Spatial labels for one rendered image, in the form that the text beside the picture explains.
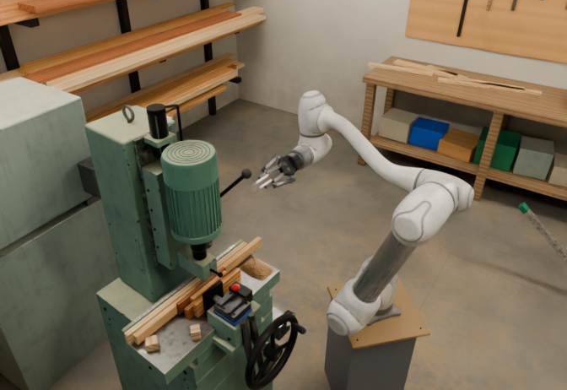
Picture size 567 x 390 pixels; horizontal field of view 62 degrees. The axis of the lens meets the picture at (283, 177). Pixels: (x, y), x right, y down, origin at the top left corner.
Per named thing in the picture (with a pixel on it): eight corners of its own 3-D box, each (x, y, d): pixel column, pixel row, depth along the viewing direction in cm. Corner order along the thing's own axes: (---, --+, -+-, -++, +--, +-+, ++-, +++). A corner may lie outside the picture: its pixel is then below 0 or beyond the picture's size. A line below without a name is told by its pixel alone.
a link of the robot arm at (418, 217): (373, 317, 201) (343, 351, 187) (343, 291, 206) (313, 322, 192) (467, 200, 148) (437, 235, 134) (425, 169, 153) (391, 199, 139)
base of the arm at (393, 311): (375, 280, 226) (377, 272, 223) (402, 314, 209) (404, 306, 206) (342, 290, 220) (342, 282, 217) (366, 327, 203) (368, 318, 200)
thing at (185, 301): (180, 315, 171) (178, 305, 168) (177, 313, 172) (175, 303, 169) (226, 278, 187) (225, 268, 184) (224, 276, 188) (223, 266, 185)
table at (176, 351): (186, 403, 149) (184, 392, 146) (125, 352, 164) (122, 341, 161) (299, 291, 190) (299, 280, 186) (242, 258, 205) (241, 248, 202)
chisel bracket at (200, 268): (204, 284, 172) (202, 268, 168) (178, 268, 179) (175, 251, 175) (218, 273, 177) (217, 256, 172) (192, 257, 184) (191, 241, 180)
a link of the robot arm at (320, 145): (294, 163, 194) (292, 133, 187) (315, 148, 204) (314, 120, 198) (315, 170, 188) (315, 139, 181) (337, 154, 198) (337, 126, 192)
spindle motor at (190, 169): (196, 253, 155) (186, 172, 139) (160, 231, 164) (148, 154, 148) (232, 226, 167) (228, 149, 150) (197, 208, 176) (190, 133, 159)
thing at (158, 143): (159, 162, 154) (153, 114, 145) (143, 154, 158) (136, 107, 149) (178, 152, 160) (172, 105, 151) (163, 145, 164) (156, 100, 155)
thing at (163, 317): (138, 345, 160) (136, 337, 158) (134, 342, 161) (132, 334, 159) (261, 245, 204) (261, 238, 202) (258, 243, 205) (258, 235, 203)
